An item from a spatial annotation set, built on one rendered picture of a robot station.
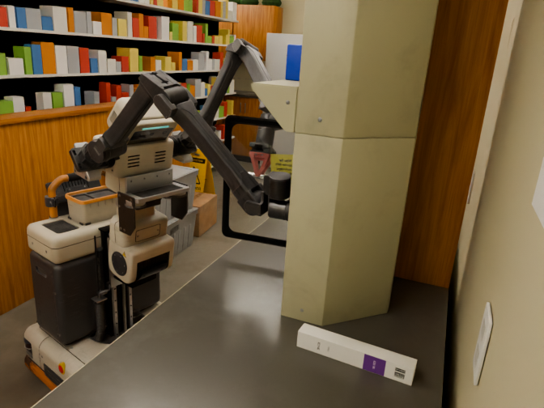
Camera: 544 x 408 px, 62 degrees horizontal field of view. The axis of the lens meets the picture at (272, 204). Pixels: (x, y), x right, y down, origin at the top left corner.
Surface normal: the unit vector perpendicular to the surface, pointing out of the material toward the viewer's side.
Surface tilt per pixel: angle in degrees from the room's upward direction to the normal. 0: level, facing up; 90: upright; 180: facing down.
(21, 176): 90
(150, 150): 98
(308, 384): 0
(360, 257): 90
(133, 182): 90
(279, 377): 0
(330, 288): 90
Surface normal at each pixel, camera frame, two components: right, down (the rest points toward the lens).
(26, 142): 0.93, 0.17
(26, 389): 0.06, -0.95
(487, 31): -0.37, 0.27
